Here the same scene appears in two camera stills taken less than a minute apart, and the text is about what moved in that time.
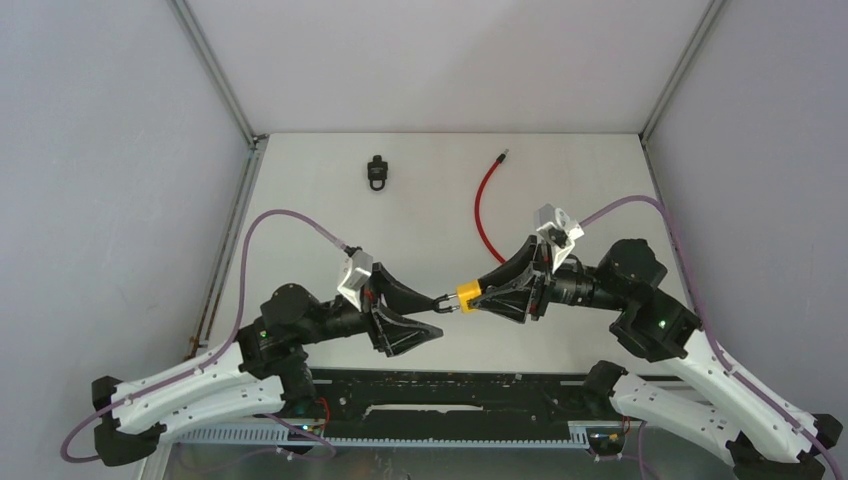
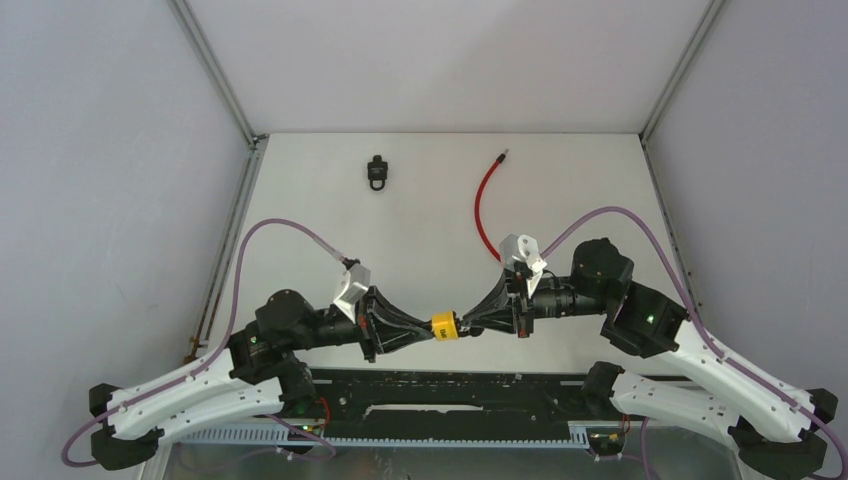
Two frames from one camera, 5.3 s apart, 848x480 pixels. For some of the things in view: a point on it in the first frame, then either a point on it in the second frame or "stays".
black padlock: (377, 173) stays
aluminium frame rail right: (657, 188) stays
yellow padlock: (464, 292) -> (444, 326)
